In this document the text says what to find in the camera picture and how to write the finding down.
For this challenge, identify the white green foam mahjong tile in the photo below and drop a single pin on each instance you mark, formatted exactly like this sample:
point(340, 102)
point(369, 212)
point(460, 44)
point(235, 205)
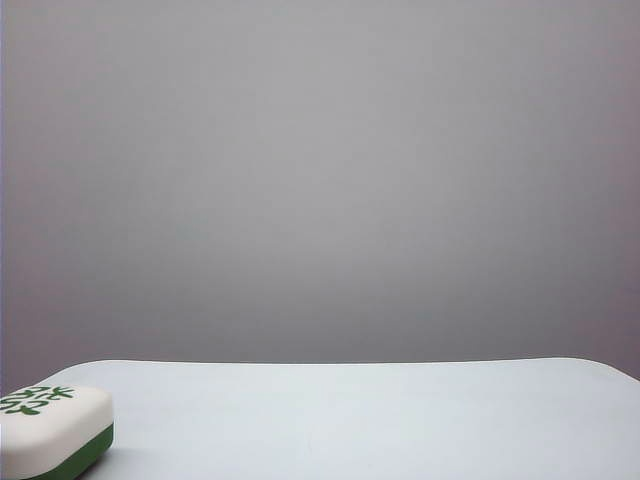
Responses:
point(55, 425)

